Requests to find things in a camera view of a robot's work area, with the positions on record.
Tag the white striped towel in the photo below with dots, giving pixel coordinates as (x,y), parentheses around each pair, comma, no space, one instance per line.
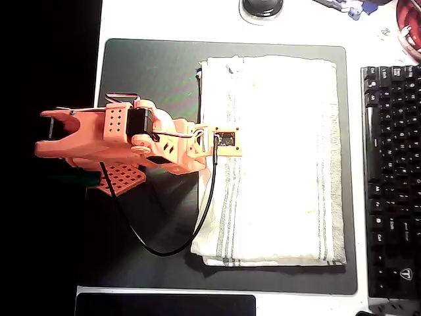
(279,164)

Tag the orange SO-100 robot arm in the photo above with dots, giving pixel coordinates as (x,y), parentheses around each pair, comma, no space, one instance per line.
(89,138)

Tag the dark desk mat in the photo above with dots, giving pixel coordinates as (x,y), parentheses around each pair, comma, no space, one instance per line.
(148,82)

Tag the black flat tablet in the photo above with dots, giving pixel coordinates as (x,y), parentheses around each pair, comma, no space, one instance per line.
(164,304)

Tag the black dome on white base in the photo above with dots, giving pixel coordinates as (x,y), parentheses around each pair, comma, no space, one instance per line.
(263,8)

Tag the black keyboard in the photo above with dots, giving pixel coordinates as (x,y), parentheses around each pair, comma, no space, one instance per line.
(394,164)

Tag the blue and white clutter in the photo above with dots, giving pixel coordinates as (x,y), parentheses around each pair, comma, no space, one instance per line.
(355,10)

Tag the small black object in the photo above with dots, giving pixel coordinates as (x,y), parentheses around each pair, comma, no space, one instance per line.
(365,313)

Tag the red bowl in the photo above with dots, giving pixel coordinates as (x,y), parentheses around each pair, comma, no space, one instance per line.
(411,26)

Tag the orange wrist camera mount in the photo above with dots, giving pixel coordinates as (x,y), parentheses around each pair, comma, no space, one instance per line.
(227,149)

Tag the orange perforated base plate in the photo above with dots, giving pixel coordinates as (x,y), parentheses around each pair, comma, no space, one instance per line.
(126,181)

